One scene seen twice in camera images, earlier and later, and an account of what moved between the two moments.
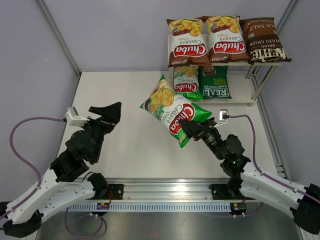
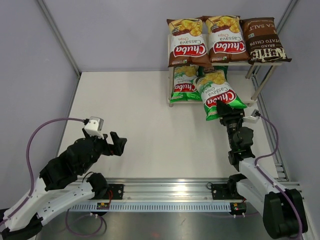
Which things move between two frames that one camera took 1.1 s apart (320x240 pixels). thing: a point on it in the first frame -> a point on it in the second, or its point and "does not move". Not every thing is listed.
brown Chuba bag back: (225, 38) does not move
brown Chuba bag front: (187, 42) does not move
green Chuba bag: (186, 82) does not move
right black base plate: (220, 192) does not move
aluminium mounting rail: (161, 195) does not move
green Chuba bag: (167, 107) -> (212, 86)
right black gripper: (193, 128) -> (227, 113)
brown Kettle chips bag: (263, 43) does not move
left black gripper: (112, 113) -> (118, 145)
